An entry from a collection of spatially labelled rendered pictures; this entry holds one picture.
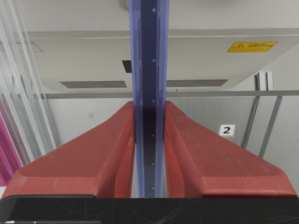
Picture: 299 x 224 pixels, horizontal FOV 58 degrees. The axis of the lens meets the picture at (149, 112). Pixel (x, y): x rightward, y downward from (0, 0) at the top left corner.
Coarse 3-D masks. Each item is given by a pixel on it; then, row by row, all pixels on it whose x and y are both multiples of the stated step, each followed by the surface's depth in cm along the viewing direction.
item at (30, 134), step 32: (0, 0) 19; (0, 32) 20; (0, 64) 21; (32, 64) 22; (0, 96) 23; (32, 96) 23; (0, 128) 25; (32, 128) 25; (0, 160) 28; (32, 160) 28; (0, 192) 31
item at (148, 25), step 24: (144, 0) 9; (168, 0) 9; (144, 24) 10; (168, 24) 10; (144, 48) 10; (144, 72) 11; (144, 96) 11; (144, 120) 12; (144, 144) 13; (144, 168) 14; (144, 192) 15
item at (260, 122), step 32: (64, 96) 25; (96, 96) 25; (128, 96) 25; (192, 96) 25; (224, 96) 25; (256, 96) 25; (288, 96) 25; (64, 128) 27; (224, 128) 27; (256, 128) 27; (288, 128) 27; (288, 160) 30
